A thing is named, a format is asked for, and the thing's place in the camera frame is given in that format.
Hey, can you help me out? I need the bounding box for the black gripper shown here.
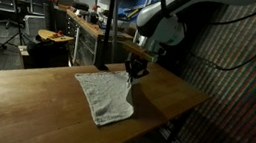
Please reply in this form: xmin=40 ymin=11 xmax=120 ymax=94
xmin=122 ymin=55 xmax=153 ymax=87

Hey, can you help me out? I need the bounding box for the white terry cloth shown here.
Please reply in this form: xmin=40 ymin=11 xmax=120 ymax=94
xmin=67 ymin=63 xmax=141 ymax=132

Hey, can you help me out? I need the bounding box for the wooden workbench with drawers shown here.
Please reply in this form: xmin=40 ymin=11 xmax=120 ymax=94
xmin=57 ymin=6 xmax=137 ymax=74

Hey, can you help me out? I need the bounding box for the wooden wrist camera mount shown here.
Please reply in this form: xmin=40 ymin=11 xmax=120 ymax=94
xmin=119 ymin=39 xmax=161 ymax=65

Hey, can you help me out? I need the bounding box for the black camera stand pole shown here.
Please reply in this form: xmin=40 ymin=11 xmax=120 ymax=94
xmin=93 ymin=0 xmax=120 ymax=73

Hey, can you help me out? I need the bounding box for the long black arm cable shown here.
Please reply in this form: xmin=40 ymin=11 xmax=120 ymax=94
xmin=182 ymin=9 xmax=256 ymax=76

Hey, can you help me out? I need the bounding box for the black camera tripod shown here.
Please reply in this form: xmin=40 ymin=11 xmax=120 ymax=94
xmin=0 ymin=13 xmax=34 ymax=54

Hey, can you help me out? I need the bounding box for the short black arm cable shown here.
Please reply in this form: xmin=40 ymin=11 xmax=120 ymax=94
xmin=208 ymin=0 xmax=256 ymax=33

